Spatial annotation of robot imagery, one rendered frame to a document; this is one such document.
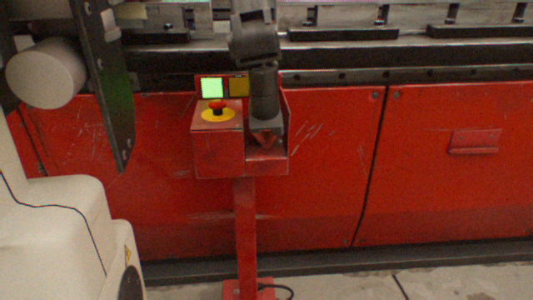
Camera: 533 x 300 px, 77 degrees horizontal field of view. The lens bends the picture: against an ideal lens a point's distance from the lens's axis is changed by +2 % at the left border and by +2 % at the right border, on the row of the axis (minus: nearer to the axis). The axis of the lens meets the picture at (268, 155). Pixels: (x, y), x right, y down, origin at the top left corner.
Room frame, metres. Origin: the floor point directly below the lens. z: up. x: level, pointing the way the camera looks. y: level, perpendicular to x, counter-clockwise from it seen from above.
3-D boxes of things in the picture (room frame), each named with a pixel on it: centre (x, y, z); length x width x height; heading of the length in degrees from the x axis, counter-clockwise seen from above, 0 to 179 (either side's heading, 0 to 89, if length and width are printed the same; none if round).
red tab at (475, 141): (0.89, -0.63, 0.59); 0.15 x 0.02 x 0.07; 95
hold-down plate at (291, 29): (0.95, -0.20, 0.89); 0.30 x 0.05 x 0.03; 95
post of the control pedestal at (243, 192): (0.67, 0.06, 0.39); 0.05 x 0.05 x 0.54; 5
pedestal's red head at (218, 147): (0.67, 0.06, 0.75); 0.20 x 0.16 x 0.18; 95
